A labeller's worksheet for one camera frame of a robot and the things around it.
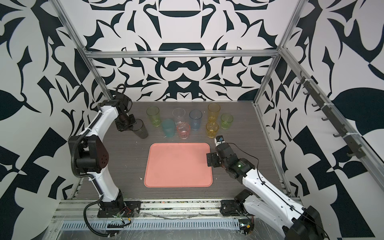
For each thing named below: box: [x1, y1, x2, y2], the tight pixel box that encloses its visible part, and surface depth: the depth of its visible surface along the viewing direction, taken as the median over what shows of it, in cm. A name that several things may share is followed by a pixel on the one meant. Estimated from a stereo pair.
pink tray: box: [144, 142, 213, 188], surface depth 92 cm
